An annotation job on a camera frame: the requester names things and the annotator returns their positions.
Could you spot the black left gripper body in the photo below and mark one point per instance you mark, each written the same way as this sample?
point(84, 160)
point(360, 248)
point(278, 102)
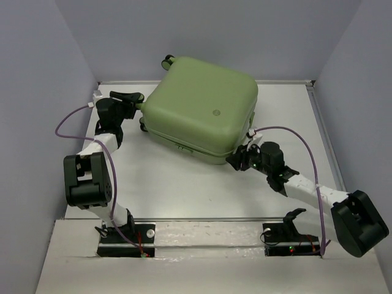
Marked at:
point(124, 109)

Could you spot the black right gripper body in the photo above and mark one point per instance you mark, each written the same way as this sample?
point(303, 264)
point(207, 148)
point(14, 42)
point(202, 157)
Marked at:
point(255, 162)

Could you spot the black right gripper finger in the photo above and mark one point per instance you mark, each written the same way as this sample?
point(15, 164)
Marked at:
point(241, 164)
point(240, 152)

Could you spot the green hard-shell suitcase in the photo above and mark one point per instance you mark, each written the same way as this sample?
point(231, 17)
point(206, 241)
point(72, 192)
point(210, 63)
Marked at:
point(200, 109)

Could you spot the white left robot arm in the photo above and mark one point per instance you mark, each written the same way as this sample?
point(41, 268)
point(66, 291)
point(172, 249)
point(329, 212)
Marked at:
point(90, 177)

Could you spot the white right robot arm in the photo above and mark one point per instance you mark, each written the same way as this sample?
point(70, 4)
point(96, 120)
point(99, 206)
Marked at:
point(357, 224)

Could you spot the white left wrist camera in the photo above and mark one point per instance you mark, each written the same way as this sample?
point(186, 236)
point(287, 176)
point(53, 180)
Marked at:
point(97, 95)

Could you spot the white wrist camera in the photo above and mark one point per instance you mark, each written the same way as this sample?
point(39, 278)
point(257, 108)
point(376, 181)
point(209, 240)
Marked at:
point(97, 95)
point(254, 138)

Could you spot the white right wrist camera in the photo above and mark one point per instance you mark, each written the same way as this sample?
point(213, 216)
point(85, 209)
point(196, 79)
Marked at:
point(254, 138)

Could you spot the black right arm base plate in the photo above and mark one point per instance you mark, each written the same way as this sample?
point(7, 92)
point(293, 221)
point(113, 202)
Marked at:
point(280, 241)

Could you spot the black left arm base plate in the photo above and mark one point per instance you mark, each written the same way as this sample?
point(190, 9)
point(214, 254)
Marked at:
point(136, 244)

